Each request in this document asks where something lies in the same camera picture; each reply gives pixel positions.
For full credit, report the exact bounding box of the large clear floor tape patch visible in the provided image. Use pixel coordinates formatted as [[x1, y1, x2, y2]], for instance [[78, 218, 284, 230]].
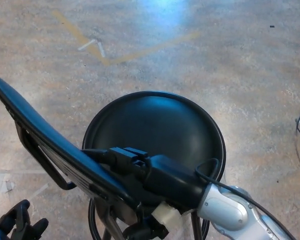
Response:
[[0, 169, 50, 199]]

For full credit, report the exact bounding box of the black metal backrest bracket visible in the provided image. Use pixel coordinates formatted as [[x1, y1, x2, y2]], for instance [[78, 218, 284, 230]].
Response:
[[89, 184, 127, 240], [14, 119, 77, 192]]

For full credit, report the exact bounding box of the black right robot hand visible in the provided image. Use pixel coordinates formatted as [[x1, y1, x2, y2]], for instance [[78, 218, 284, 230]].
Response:
[[82, 146, 212, 240]]

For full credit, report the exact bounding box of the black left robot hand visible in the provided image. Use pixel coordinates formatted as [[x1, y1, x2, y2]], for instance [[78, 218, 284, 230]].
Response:
[[0, 199, 50, 240]]

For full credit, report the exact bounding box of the white tape strip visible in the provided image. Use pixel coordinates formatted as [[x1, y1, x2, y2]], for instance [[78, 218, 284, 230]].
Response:
[[96, 41, 107, 57], [77, 39, 96, 52]]

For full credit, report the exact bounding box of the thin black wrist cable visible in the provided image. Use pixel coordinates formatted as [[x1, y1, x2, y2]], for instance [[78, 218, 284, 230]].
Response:
[[194, 157, 295, 240]]

